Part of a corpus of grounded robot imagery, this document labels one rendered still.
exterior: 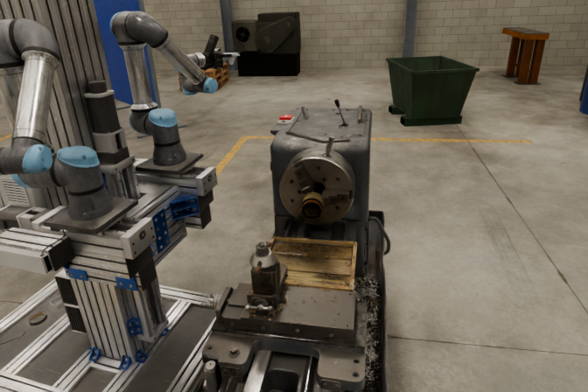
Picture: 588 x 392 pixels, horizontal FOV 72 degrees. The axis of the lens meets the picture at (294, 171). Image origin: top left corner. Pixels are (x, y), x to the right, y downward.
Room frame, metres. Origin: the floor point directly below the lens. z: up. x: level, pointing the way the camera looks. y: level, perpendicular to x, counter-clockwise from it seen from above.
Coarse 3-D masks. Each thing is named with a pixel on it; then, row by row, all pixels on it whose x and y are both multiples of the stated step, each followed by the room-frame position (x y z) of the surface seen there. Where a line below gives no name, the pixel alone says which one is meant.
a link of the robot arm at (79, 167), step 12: (60, 156) 1.24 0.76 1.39; (72, 156) 1.24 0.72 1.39; (84, 156) 1.26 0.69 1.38; (96, 156) 1.31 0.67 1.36; (60, 168) 1.24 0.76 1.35; (72, 168) 1.23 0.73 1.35; (84, 168) 1.24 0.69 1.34; (96, 168) 1.28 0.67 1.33; (60, 180) 1.23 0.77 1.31; (72, 180) 1.23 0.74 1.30; (84, 180) 1.24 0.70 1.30; (96, 180) 1.27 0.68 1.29
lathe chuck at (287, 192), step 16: (304, 160) 1.53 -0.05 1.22; (320, 160) 1.52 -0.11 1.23; (336, 160) 1.54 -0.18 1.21; (288, 176) 1.54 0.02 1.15; (320, 176) 1.52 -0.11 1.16; (336, 176) 1.50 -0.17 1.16; (352, 176) 1.54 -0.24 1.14; (288, 192) 1.54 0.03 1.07; (320, 192) 1.61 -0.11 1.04; (288, 208) 1.54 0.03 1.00; (336, 208) 1.50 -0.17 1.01; (320, 224) 1.52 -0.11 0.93
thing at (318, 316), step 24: (240, 288) 1.07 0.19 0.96; (288, 288) 1.05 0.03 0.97; (312, 288) 1.05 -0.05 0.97; (216, 312) 0.98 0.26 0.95; (240, 312) 0.96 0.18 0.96; (264, 312) 0.95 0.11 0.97; (288, 312) 0.94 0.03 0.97; (312, 312) 0.94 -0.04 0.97; (336, 312) 0.94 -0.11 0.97; (336, 336) 0.88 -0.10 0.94
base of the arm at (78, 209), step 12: (72, 192) 1.24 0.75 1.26; (84, 192) 1.24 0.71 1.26; (96, 192) 1.26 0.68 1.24; (108, 192) 1.33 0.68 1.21; (72, 204) 1.23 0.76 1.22; (84, 204) 1.23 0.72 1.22; (96, 204) 1.24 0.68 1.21; (108, 204) 1.28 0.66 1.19; (72, 216) 1.22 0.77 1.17; (84, 216) 1.22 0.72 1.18; (96, 216) 1.23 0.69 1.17
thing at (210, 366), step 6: (210, 360) 0.85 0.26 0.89; (210, 366) 0.84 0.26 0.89; (216, 366) 0.84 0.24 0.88; (204, 372) 0.83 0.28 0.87; (210, 372) 0.82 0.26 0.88; (216, 372) 0.83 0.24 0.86; (210, 378) 0.82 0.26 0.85; (216, 378) 0.83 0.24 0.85; (210, 384) 0.83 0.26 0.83; (216, 384) 0.83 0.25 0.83; (210, 390) 0.83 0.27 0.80; (216, 390) 0.82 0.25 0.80
